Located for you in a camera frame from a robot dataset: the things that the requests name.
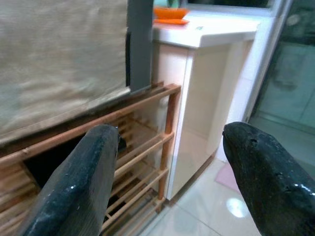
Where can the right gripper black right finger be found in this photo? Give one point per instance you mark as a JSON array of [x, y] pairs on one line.
[[270, 184]]

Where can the white counter cabinet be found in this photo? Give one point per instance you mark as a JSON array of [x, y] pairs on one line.
[[197, 98]]

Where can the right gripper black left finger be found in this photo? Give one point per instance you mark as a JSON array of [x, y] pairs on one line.
[[73, 184]]

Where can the beige cloth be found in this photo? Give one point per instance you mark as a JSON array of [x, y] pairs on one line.
[[61, 61]]

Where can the wooden slatted rack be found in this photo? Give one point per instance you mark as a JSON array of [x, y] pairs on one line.
[[172, 110]]

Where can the orange tray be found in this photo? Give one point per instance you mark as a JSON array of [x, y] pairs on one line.
[[169, 14]]

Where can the pink floor mat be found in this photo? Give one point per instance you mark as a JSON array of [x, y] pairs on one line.
[[226, 175]]

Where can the green cup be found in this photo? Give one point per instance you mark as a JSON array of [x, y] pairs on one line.
[[172, 3]]

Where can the green glass sliding door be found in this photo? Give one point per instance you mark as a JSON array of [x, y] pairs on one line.
[[290, 73]]

